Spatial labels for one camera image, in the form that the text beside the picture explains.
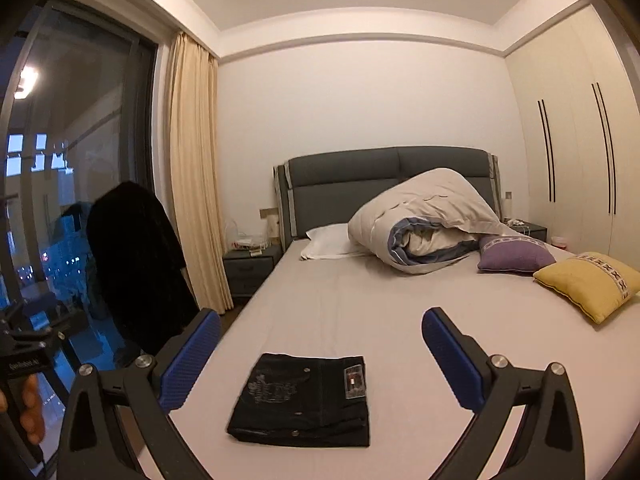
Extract black denim pants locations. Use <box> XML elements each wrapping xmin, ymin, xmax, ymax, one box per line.
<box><xmin>227</xmin><ymin>353</ymin><xmax>370</xmax><ymax>448</ymax></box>

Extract person's left hand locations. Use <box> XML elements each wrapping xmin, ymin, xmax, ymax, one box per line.
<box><xmin>20</xmin><ymin>375</ymin><xmax>46</xmax><ymax>445</ymax></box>

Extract black hanging garment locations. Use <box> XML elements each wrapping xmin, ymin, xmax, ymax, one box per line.
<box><xmin>87</xmin><ymin>181</ymin><xmax>200</xmax><ymax>356</ymax></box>

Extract purple cushion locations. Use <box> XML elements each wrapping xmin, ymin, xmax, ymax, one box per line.
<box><xmin>477</xmin><ymin>235</ymin><xmax>556</xmax><ymax>275</ymax></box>

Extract grey left nightstand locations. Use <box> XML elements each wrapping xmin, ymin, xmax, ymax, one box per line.
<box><xmin>224</xmin><ymin>245</ymin><xmax>282</xmax><ymax>307</ymax></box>

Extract grey nightstand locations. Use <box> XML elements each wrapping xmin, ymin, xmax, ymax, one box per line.
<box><xmin>504</xmin><ymin>219</ymin><xmax>548</xmax><ymax>242</ymax></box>
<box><xmin>224</xmin><ymin>245</ymin><xmax>282</xmax><ymax>307</ymax></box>

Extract rolled white duvet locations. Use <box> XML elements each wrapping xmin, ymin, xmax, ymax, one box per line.
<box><xmin>348</xmin><ymin>168</ymin><xmax>511</xmax><ymax>274</ymax></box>

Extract grey right nightstand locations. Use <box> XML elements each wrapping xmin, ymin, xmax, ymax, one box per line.
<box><xmin>504</xmin><ymin>219</ymin><xmax>548</xmax><ymax>242</ymax></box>

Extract yellow cushion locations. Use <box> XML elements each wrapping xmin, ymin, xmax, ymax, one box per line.
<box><xmin>533</xmin><ymin>252</ymin><xmax>639</xmax><ymax>325</ymax></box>

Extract white bed mattress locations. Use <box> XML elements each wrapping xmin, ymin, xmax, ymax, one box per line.
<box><xmin>171</xmin><ymin>242</ymin><xmax>639</xmax><ymax>479</ymax></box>

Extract items on left nightstand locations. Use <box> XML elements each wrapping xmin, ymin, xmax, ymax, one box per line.
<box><xmin>224</xmin><ymin>208</ymin><xmax>282</xmax><ymax>252</ymax></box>

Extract white pillow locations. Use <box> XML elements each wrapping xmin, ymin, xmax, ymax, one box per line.
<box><xmin>300</xmin><ymin>223</ymin><xmax>372</xmax><ymax>260</ymax></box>

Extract grey upholstered headboard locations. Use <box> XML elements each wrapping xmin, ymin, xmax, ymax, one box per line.
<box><xmin>273</xmin><ymin>145</ymin><xmax>502</xmax><ymax>249</ymax></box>

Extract large dark framed window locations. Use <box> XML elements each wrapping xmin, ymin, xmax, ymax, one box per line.
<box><xmin>1</xmin><ymin>0</ymin><xmax>157</xmax><ymax>478</ymax></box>

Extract beige curtain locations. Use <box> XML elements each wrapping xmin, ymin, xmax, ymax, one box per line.
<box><xmin>167</xmin><ymin>32</ymin><xmax>233</xmax><ymax>314</ymax></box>

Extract white wardrobe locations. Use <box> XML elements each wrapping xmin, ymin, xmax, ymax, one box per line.
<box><xmin>506</xmin><ymin>6</ymin><xmax>639</xmax><ymax>266</ymax></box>

